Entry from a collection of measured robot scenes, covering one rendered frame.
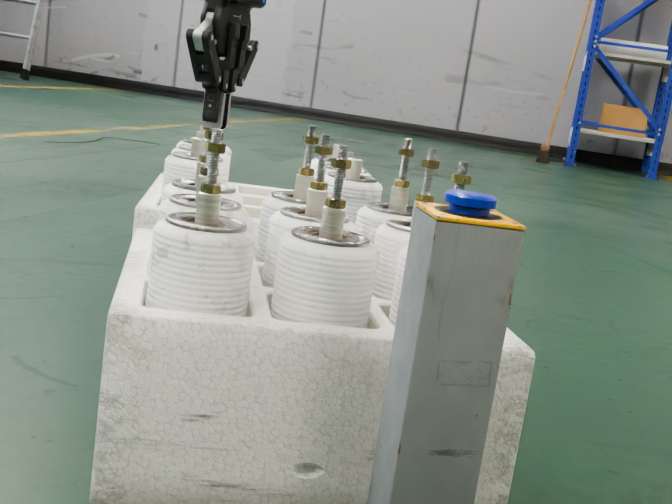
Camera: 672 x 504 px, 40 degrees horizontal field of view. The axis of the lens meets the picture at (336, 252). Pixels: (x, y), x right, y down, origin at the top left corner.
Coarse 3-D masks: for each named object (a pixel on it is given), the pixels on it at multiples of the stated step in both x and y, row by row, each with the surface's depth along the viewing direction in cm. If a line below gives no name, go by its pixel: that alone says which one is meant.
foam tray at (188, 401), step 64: (128, 256) 101; (128, 320) 78; (192, 320) 79; (256, 320) 82; (384, 320) 88; (128, 384) 80; (192, 384) 81; (256, 384) 81; (320, 384) 82; (384, 384) 83; (512, 384) 85; (128, 448) 81; (192, 448) 82; (256, 448) 83; (320, 448) 84; (512, 448) 87
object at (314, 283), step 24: (288, 240) 85; (288, 264) 85; (312, 264) 83; (336, 264) 83; (360, 264) 84; (288, 288) 85; (312, 288) 84; (336, 288) 84; (360, 288) 85; (288, 312) 85; (312, 312) 84; (336, 312) 84; (360, 312) 86
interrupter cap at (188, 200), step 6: (174, 198) 95; (180, 198) 96; (186, 198) 97; (192, 198) 98; (222, 198) 100; (180, 204) 94; (186, 204) 93; (192, 204) 93; (222, 204) 97; (228, 204) 97; (234, 204) 98; (240, 204) 97; (222, 210) 94; (228, 210) 94; (234, 210) 95
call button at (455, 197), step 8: (448, 192) 70; (456, 192) 70; (464, 192) 70; (472, 192) 71; (448, 200) 70; (456, 200) 69; (464, 200) 69; (472, 200) 69; (480, 200) 69; (488, 200) 69; (496, 200) 70; (448, 208) 71; (456, 208) 70; (464, 208) 69; (472, 208) 69; (480, 208) 69; (488, 208) 69
